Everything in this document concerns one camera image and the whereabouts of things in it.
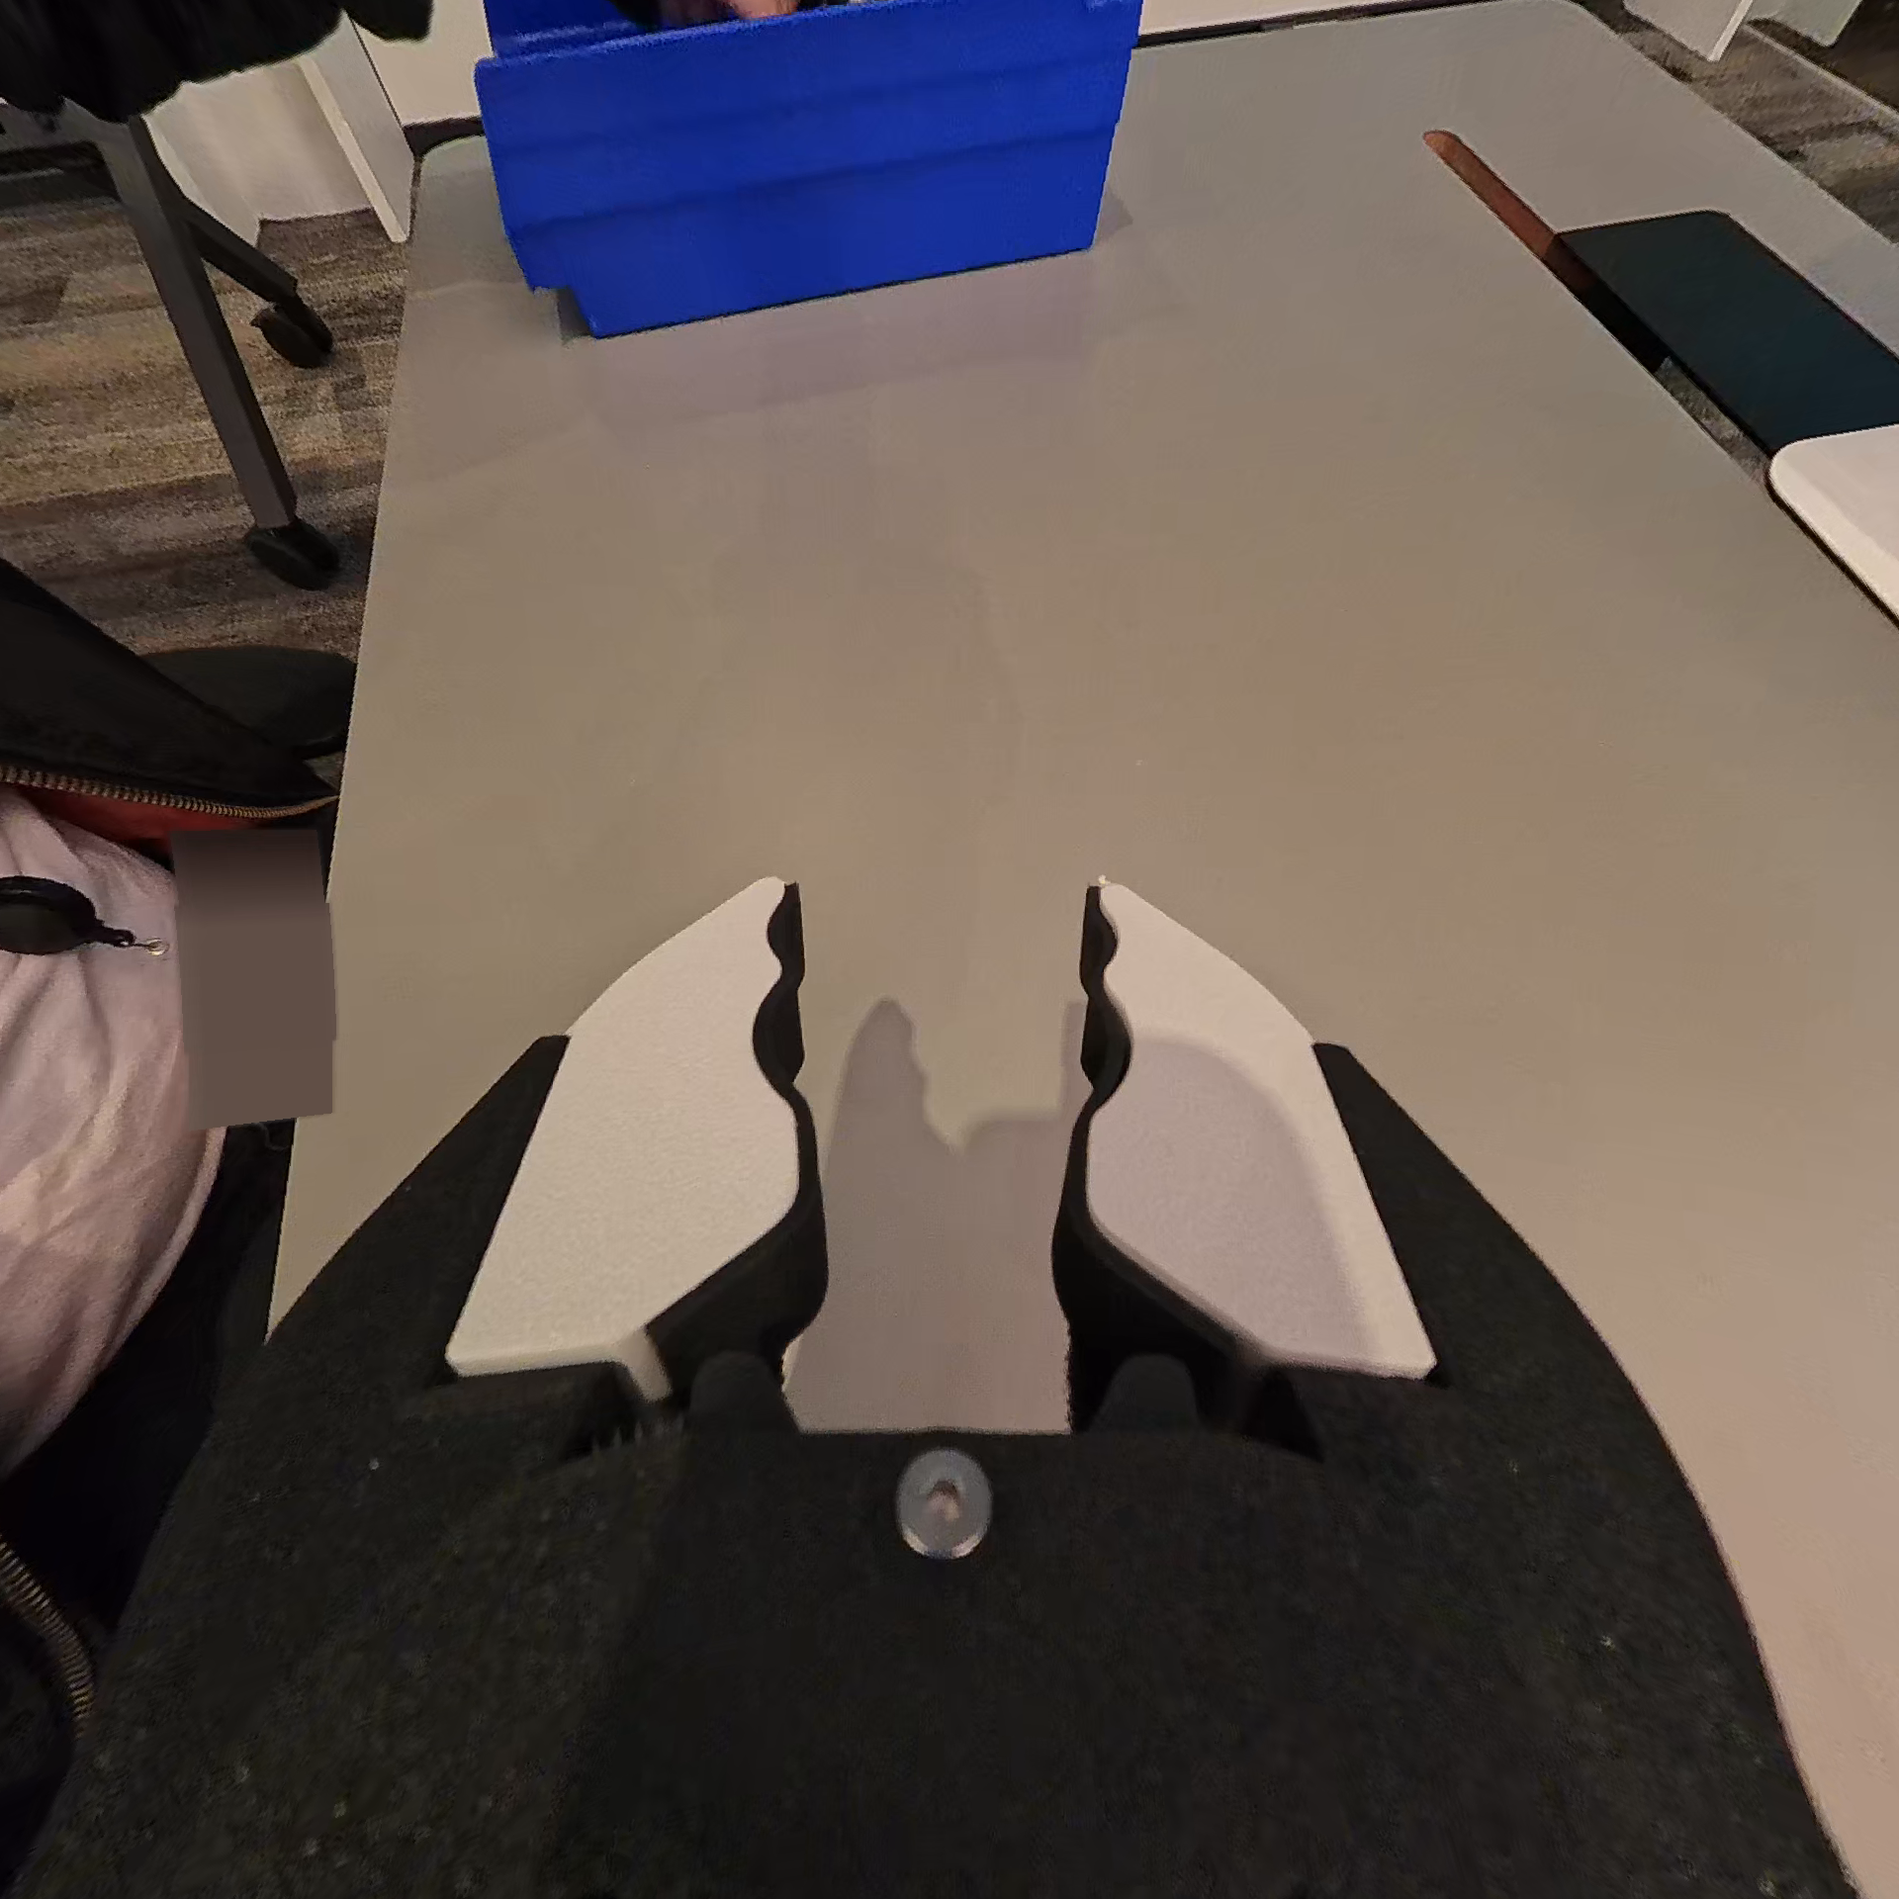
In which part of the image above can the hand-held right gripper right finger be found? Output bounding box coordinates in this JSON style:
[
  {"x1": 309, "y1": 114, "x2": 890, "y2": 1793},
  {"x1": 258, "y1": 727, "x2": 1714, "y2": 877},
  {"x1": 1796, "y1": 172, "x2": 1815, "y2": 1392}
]
[{"x1": 1052, "y1": 880, "x2": 1440, "y2": 1424}]

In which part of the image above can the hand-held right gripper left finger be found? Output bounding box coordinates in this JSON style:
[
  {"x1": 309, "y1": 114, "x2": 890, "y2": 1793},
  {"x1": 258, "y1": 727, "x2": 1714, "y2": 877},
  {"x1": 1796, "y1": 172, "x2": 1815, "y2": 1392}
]
[{"x1": 443, "y1": 877, "x2": 826, "y2": 1412}]

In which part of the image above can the blue plastic bin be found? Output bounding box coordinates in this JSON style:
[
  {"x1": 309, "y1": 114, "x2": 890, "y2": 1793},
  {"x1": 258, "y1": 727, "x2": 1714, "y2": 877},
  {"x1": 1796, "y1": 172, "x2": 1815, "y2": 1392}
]
[{"x1": 475, "y1": 0, "x2": 1143, "y2": 341}]

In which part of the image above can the person's white garment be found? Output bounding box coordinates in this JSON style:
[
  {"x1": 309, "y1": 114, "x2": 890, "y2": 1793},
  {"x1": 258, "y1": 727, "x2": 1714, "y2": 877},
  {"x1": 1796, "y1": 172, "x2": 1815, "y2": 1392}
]
[{"x1": 0, "y1": 801, "x2": 228, "y2": 1473}]

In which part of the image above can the black chair armrest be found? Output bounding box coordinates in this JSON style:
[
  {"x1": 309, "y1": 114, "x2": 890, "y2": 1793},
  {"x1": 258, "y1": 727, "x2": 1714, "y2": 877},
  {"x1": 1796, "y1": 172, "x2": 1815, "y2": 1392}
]
[{"x1": 149, "y1": 650, "x2": 356, "y2": 763}]

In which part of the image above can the person's black jacket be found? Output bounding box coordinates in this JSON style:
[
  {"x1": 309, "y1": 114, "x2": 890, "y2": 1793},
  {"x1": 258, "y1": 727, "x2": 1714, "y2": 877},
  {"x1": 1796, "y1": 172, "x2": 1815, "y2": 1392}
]
[{"x1": 0, "y1": 557, "x2": 356, "y2": 1899}]

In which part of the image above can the black monitor stand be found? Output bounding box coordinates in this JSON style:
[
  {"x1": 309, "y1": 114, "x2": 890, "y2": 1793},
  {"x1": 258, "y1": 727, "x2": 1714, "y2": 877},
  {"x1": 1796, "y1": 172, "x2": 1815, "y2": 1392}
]
[{"x1": 0, "y1": 105, "x2": 345, "y2": 593}]

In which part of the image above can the black flat pad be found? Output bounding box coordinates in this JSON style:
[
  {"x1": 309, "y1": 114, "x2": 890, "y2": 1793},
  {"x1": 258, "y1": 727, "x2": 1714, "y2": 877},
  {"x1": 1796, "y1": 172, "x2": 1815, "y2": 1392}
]
[{"x1": 1557, "y1": 211, "x2": 1899, "y2": 454}]

